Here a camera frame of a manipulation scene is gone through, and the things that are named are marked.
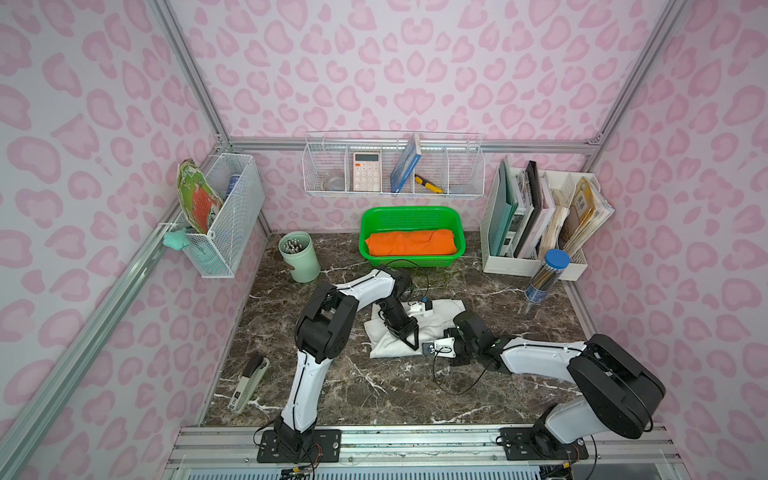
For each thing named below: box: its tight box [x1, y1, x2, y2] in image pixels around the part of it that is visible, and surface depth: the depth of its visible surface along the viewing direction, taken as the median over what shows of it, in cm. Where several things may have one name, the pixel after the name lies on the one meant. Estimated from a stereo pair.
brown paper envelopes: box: [559, 176, 615, 254], surface depth 99 cm
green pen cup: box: [278, 231, 321, 284], surface depth 100 cm
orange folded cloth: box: [365, 230, 457, 256], surface depth 109 cm
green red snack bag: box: [177, 159, 224, 235], surface depth 75 cm
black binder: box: [514, 160, 543, 258], surface depth 95 cm
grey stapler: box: [228, 356, 270, 413], surface depth 83 cm
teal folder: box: [489, 158, 519, 257], surface depth 97 cm
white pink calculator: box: [353, 152, 381, 192], surface depth 97 cm
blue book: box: [390, 133, 422, 193], surface depth 90 cm
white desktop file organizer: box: [480, 157, 601, 282], surface depth 100 cm
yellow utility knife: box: [414, 174, 444, 194], surface depth 100 cm
